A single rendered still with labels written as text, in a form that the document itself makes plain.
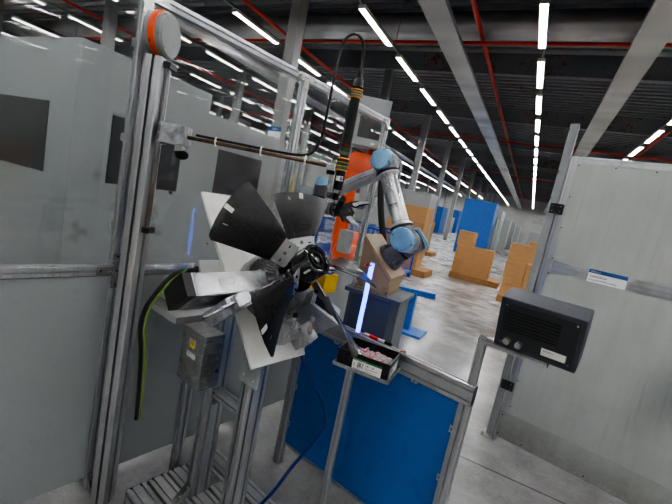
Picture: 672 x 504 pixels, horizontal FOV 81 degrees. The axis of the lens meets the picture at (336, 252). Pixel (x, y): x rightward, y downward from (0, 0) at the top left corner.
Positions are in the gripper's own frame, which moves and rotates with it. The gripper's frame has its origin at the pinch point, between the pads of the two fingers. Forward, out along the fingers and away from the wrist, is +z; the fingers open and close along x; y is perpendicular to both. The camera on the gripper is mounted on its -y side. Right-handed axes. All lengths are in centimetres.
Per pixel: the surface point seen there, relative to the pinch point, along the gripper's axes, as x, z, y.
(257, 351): 88, 2, -44
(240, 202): 51, -10, -77
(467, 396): 71, 70, -8
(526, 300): 39, 80, -35
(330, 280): 41.4, -1.6, -2.4
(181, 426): 127, -44, 8
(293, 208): 34, -8, -51
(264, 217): 51, -4, -70
